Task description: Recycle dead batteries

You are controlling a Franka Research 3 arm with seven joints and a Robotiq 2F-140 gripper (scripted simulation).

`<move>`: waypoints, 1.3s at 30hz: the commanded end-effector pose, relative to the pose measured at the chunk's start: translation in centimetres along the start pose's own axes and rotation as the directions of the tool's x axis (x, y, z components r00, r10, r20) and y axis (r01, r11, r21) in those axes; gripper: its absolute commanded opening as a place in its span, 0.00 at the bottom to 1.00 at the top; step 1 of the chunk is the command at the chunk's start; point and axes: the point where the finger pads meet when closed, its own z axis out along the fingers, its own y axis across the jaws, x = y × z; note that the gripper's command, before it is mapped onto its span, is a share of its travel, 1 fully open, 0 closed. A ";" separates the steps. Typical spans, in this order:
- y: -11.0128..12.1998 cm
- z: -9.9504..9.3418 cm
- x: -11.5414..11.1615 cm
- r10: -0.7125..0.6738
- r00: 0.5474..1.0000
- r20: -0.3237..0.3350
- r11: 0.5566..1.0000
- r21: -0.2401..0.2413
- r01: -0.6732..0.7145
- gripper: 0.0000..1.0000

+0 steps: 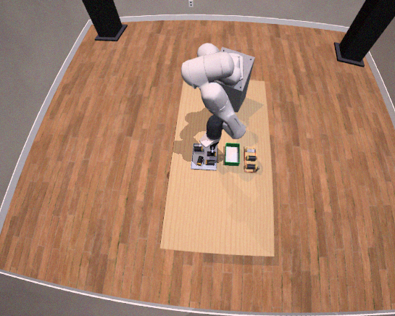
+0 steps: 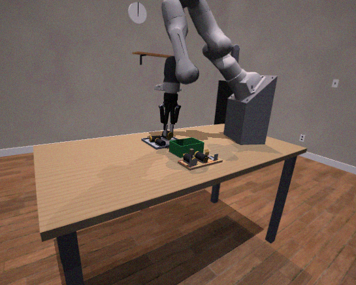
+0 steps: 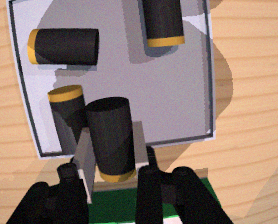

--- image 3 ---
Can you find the green open-top box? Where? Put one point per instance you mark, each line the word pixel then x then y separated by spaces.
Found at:
pixel 118 206

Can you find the black battery with yellow band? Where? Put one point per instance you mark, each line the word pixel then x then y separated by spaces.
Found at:
pixel 163 22
pixel 68 110
pixel 111 130
pixel 63 46

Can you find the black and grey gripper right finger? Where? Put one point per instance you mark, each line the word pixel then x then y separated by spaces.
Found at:
pixel 200 206

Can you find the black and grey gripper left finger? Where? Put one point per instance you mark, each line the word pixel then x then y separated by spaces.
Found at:
pixel 74 190

